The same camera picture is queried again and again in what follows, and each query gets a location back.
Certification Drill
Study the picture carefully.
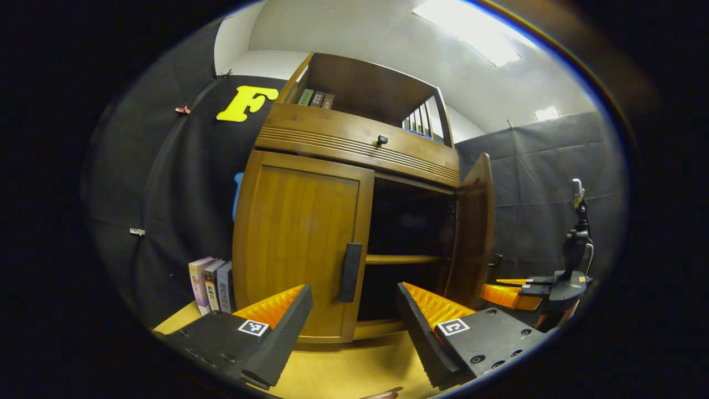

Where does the wooden cabinet drawer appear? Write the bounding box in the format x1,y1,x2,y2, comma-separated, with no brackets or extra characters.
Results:
255,103,461,189

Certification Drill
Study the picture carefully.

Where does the black backdrop cloth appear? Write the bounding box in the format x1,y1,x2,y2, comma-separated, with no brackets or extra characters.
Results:
83,17,629,333

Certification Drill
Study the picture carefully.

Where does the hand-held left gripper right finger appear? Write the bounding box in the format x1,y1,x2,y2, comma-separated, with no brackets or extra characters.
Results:
396,282,549,390

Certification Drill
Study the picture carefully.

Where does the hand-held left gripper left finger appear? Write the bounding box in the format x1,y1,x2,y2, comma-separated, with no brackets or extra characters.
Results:
158,284,314,388

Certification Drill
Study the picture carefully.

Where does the dark paperback book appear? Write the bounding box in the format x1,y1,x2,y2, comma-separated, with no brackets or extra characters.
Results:
203,259,227,312

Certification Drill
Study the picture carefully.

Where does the blue-grey paperback book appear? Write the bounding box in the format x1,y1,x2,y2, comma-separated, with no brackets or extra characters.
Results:
216,262,237,314

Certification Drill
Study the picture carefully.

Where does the wooden shoe cabinet door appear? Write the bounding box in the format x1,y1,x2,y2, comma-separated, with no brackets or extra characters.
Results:
232,150,376,344
446,154,503,309

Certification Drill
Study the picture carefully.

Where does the purple paperback book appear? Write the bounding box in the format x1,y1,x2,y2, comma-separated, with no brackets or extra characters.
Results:
188,256,215,315

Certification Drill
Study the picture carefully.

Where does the large ceiling light panel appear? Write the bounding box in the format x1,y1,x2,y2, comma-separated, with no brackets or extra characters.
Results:
413,0,521,67

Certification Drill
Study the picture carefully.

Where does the wooden double-door shoe cabinet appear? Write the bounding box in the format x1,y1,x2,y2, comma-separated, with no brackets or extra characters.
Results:
252,53,463,340

